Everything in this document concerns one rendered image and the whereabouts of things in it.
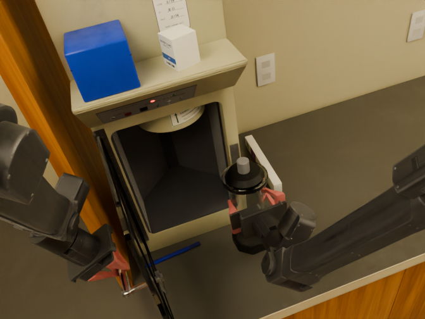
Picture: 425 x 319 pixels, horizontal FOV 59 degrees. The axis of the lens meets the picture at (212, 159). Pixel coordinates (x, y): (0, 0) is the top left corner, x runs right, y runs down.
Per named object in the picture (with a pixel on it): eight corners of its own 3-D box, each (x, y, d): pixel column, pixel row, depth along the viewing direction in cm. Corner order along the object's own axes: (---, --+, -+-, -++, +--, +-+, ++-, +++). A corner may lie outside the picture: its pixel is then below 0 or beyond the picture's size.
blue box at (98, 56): (81, 78, 71) (62, 32, 65) (133, 64, 73) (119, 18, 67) (84, 104, 64) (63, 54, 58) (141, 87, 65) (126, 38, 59)
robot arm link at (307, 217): (262, 278, 69) (303, 291, 71) (292, 231, 65) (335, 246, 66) (255, 238, 80) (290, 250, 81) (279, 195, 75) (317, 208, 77)
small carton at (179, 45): (164, 63, 71) (157, 33, 67) (186, 54, 73) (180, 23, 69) (178, 71, 68) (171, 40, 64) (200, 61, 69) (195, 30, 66)
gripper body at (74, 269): (73, 257, 73) (42, 242, 68) (113, 226, 72) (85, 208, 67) (76, 285, 68) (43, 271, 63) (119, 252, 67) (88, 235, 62)
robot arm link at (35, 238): (18, 241, 61) (40, 240, 58) (36, 204, 65) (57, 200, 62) (52, 257, 66) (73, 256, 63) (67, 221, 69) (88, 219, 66)
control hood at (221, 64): (86, 123, 78) (67, 80, 71) (232, 80, 83) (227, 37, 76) (90, 155, 69) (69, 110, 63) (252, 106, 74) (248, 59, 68)
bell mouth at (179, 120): (130, 104, 99) (124, 86, 96) (193, 85, 102) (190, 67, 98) (141, 141, 86) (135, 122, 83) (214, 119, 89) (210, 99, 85)
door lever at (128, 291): (141, 254, 78) (137, 247, 77) (153, 292, 72) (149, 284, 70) (116, 264, 77) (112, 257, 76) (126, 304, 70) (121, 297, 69)
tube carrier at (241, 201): (225, 230, 103) (214, 169, 90) (260, 216, 105) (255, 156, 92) (241, 259, 95) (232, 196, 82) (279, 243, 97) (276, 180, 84)
